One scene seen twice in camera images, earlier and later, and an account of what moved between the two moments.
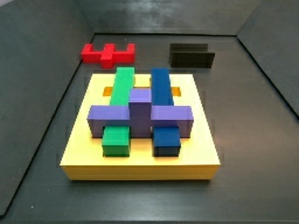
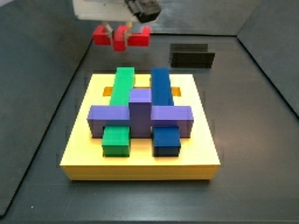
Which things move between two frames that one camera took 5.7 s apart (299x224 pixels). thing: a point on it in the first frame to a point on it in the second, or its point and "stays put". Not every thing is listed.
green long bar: x=117 y=136 stays put
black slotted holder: x=191 y=55 stays put
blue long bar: x=165 y=136 stays put
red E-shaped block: x=109 y=56 to x=139 y=39
